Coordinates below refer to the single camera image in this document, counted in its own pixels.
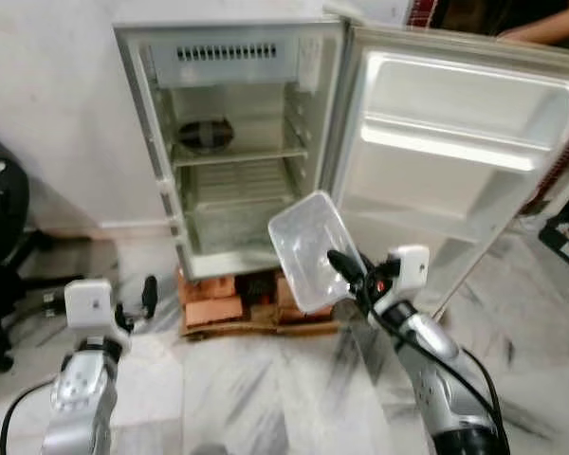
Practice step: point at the bare person forearm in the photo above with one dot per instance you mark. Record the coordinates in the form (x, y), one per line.
(555, 24)

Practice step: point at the black office chair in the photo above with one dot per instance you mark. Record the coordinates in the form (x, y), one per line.
(2, 218)

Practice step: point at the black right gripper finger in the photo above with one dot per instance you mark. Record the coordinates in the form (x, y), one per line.
(344, 264)

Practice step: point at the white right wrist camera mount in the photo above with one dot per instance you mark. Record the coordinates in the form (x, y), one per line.
(410, 265)

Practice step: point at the white fridge cabinet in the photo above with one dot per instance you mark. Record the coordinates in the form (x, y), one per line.
(237, 57)

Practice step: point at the clear fridge shelf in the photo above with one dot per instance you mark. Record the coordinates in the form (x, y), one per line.
(239, 156)

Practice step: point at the person black shirt torso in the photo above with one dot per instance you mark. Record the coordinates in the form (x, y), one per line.
(474, 14)

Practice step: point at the black equipment case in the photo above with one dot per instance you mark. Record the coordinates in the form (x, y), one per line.
(564, 239)

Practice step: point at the white fridge door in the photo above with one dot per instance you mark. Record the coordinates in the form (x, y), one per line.
(455, 190)

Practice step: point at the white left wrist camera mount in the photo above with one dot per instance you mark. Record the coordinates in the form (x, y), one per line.
(87, 301)

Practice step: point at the wooden base board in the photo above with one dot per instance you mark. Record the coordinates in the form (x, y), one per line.
(256, 328)

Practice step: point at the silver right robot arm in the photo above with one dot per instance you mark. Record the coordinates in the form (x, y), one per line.
(438, 372)

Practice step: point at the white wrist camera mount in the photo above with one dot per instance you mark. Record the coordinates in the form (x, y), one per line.
(87, 301)
(410, 265)

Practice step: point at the orange clay brick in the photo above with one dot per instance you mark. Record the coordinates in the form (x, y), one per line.
(213, 310)
(286, 292)
(211, 285)

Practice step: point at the clear plastic container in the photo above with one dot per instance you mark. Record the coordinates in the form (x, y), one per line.
(308, 242)

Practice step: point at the dark round bowl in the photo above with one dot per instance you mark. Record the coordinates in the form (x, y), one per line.
(206, 135)

